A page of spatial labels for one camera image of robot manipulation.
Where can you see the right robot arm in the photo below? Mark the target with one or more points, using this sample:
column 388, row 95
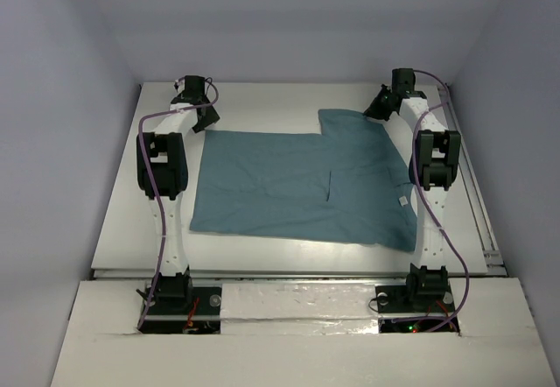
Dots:
column 433, row 168

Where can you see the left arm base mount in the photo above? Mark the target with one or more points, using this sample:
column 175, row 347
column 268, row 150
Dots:
column 174, row 316

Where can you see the aluminium front rail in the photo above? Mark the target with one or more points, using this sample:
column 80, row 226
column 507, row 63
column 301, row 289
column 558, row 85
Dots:
column 201, row 274

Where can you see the aluminium right side rail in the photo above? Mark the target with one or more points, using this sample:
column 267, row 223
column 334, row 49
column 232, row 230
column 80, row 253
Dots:
column 495, row 265

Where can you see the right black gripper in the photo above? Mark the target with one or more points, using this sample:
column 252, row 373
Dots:
column 374, row 110

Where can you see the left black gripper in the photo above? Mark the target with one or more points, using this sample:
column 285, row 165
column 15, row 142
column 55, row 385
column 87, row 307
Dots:
column 206, row 118

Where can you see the aluminium rail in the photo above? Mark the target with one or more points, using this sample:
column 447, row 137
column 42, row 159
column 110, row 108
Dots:
column 495, row 265
column 201, row 274

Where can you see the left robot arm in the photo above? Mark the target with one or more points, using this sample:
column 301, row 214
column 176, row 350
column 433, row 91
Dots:
column 162, row 174

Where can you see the teal t-shirt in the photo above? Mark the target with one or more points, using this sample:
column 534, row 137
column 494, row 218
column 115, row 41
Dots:
column 346, row 184

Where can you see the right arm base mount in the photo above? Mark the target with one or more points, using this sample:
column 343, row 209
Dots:
column 397, row 314

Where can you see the white foil-taped centre block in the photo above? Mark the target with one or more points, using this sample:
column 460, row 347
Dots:
column 297, row 309

